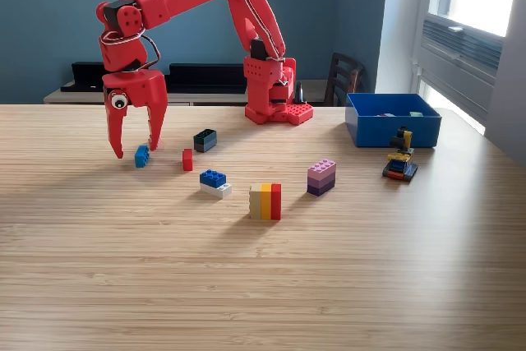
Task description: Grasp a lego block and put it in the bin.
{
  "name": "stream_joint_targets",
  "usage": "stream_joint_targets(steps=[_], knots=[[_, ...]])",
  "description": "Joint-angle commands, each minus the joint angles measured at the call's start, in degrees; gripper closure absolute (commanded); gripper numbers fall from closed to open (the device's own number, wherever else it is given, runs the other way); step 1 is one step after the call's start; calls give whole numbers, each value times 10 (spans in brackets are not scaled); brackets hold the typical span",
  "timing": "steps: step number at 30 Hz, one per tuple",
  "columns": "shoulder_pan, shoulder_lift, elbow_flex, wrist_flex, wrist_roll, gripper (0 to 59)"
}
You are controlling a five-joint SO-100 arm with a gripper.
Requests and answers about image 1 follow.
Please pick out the pink and purple brick stack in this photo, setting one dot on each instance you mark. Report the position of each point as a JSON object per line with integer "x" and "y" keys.
{"x": 321, "y": 178}

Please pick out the blue and white brick stack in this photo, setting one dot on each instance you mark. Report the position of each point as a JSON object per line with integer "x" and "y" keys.
{"x": 213, "y": 180}

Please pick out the low wooden sideboard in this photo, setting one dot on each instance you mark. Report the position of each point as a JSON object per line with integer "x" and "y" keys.
{"x": 205, "y": 98}

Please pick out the dark wooden chair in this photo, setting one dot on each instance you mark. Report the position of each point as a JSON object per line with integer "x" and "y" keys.
{"x": 343, "y": 79}

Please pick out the grey window air unit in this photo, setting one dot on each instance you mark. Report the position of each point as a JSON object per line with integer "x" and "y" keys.
{"x": 460, "y": 59}

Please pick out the black wall shelf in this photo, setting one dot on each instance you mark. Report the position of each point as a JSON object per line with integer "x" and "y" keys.
{"x": 205, "y": 77}

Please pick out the tan orange red brick stack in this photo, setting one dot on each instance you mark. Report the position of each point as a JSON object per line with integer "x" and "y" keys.
{"x": 265, "y": 203}

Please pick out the green brick stack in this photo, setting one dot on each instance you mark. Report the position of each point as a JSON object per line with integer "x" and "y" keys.
{"x": 416, "y": 114}

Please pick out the small yellow toy digger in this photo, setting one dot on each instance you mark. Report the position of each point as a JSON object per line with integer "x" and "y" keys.
{"x": 398, "y": 166}

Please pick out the blue plastic bin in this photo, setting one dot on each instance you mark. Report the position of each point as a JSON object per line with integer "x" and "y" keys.
{"x": 390, "y": 133}

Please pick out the small red brick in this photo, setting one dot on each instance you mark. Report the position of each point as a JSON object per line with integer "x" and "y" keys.
{"x": 187, "y": 160}

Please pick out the red and white brick stack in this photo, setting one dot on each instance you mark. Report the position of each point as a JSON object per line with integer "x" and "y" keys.
{"x": 385, "y": 114}

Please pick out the light blue brick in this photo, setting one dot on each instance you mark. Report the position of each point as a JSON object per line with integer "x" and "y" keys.
{"x": 141, "y": 157}

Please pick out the black and grey brick stack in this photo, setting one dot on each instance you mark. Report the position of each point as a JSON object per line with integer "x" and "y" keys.
{"x": 204, "y": 142}

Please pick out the black table clamp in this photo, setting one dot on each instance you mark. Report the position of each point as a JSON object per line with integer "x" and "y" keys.
{"x": 300, "y": 94}

